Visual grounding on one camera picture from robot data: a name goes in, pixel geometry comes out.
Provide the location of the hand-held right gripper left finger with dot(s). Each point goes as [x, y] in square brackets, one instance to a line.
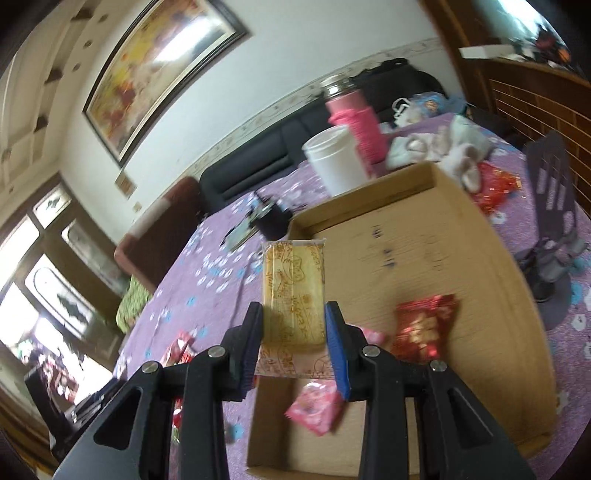
[251, 341]

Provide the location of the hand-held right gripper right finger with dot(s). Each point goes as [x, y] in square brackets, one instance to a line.
[334, 350]

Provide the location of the yellow biscuit packet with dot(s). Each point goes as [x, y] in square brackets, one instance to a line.
[295, 286]

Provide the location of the shallow cardboard box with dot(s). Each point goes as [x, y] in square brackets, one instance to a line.
[415, 258]

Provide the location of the pink snack packet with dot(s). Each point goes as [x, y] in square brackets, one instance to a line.
[316, 406]
[373, 336]

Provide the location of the purple floral tablecloth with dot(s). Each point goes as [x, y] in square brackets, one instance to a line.
[207, 286]

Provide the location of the shiny red snack packet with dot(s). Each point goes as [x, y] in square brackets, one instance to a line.
[425, 327]

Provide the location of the green cloth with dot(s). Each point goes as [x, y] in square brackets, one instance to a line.
[131, 302]

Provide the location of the black round container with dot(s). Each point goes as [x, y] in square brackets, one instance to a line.
[272, 217]

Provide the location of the brown armchair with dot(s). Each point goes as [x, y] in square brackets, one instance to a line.
[157, 235]

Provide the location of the black leather sofa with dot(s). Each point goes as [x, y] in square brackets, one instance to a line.
[258, 152]

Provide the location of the white plastic jar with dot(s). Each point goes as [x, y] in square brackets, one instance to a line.
[337, 157]

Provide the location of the dark wooden stool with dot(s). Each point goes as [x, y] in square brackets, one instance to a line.
[55, 401]

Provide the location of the wooden glass door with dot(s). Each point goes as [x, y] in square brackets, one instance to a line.
[51, 277]

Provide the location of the white cloth pile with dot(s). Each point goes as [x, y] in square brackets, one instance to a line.
[438, 145]

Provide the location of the red gold patterned packet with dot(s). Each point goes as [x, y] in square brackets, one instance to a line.
[496, 184]

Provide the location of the bottle with pink knitted sleeve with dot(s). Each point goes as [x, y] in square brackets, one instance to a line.
[355, 115]

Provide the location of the white plastic bag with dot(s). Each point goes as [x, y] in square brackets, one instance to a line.
[404, 110]

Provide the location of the blue printed bag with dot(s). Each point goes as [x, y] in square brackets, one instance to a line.
[431, 102]

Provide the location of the grey phone stand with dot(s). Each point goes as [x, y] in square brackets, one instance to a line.
[551, 194]

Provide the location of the framed painting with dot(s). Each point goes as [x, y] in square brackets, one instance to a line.
[157, 69]

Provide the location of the black clothes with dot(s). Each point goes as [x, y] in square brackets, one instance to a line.
[392, 67]

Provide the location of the wooden partition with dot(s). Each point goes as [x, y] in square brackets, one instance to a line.
[531, 92]

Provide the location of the flat white box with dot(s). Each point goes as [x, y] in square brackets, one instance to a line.
[485, 50]

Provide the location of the dark clutter pile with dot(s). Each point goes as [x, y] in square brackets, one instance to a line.
[549, 44]

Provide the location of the small wall plaque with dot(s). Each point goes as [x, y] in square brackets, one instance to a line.
[124, 183]

